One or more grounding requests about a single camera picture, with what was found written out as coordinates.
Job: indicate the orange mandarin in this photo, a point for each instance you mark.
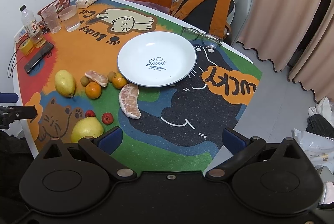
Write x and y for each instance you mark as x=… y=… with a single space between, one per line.
x=118 y=81
x=93 y=90

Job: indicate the orange and black backpack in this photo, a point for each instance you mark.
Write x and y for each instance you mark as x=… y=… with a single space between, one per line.
x=212 y=16

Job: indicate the large peeled pomelo segment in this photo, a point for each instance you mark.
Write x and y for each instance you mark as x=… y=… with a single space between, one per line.
x=128 y=101

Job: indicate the red small fruit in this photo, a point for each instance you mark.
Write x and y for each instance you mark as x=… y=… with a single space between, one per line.
x=107 y=118
x=90 y=113

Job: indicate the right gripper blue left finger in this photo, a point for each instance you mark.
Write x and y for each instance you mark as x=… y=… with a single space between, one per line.
x=111 y=140

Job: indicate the red plastic basket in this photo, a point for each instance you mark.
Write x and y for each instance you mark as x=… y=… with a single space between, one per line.
x=59 y=5

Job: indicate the frosted plastic cup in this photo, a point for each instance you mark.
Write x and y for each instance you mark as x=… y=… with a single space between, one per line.
x=70 y=18

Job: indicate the clear textured drinking glass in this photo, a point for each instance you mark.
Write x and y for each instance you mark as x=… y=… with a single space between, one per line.
x=50 y=16

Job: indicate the white plastic bags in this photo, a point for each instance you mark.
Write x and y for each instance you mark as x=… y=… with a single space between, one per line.
x=317 y=143

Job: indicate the colourful cat table mat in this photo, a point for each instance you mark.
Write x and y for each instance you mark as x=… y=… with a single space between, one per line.
x=169 y=86

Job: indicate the smaller yellow pear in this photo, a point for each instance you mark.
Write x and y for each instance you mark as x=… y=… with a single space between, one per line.
x=65 y=83

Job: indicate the white round plate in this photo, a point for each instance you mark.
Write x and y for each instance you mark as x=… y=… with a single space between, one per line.
x=156 y=59

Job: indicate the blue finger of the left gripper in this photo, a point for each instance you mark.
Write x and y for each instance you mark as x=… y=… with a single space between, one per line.
x=8 y=97
x=22 y=112

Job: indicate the large yellow-green pear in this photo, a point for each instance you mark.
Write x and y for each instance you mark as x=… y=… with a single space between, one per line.
x=89 y=126

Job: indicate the beige curtain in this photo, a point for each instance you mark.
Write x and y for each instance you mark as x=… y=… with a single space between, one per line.
x=276 y=28

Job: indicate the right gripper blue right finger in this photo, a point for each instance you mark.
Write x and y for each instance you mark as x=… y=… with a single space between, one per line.
x=233 y=141

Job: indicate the black smartphone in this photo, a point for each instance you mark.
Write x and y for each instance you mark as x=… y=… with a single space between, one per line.
x=41 y=53

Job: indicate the plastic drink bottle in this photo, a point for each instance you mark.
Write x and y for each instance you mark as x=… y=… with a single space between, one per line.
x=32 y=28

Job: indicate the dark-framed eyeglasses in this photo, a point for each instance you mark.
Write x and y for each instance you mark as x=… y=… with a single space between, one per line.
x=206 y=39

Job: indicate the yellow tape roll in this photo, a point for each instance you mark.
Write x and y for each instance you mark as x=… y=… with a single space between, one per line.
x=26 y=47

